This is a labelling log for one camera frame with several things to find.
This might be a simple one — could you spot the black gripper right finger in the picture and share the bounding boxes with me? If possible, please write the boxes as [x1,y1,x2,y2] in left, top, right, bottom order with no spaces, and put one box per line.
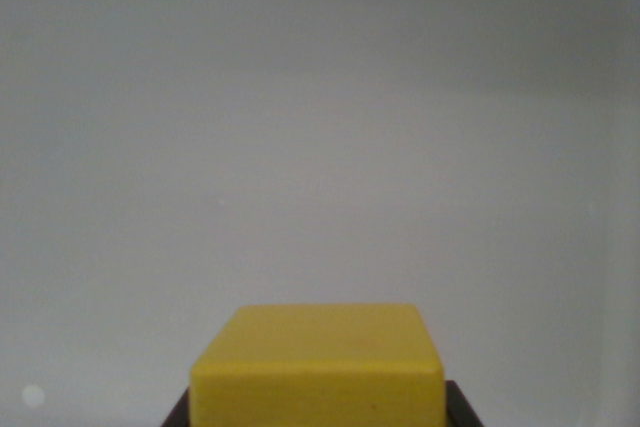
[442,379,485,427]

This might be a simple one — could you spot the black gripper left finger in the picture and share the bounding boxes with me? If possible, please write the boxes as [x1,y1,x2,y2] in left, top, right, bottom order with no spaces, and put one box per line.
[160,386,193,427]

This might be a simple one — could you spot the yellow wooden cube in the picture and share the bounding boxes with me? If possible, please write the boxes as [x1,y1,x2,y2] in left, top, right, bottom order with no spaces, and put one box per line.
[189,302,447,427]

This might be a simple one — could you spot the grey plastic bin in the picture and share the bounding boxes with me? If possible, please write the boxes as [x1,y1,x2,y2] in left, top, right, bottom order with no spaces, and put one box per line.
[0,0,640,427]

